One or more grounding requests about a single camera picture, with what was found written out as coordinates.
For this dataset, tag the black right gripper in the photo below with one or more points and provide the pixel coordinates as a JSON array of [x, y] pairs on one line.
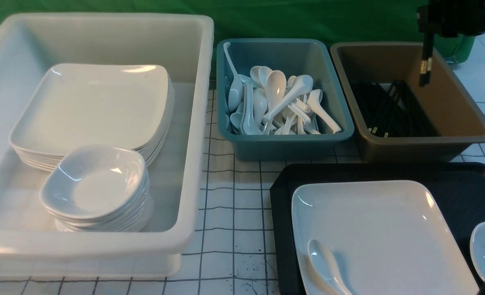
[[449, 18]]

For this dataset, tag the white square rice plate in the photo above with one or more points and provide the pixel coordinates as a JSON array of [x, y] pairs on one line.
[[388, 238]]

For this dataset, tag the white ceramic soup spoon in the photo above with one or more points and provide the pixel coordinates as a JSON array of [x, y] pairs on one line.
[[325, 265]]

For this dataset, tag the green cloth backdrop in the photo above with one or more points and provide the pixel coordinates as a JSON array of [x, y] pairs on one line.
[[328, 21]]

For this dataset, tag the brown plastic bin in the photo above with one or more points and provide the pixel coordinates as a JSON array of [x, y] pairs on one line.
[[452, 111]]

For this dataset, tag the pile of black chopsticks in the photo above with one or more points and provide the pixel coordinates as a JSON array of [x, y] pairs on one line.
[[392, 110]]

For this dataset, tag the black serving tray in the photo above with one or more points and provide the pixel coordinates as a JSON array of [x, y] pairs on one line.
[[458, 188]]

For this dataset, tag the teal plastic bin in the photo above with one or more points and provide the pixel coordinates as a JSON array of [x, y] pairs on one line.
[[293, 57]]

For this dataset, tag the pile of white soup spoons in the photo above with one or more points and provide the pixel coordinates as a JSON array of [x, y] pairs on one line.
[[267, 102]]

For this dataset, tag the stack of white square plates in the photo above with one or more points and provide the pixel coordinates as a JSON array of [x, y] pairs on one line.
[[126, 106]]

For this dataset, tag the stack of white small bowls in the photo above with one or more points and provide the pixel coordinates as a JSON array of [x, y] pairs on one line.
[[99, 188]]

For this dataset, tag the large white plastic tub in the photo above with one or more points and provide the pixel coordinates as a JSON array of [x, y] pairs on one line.
[[32, 43]]

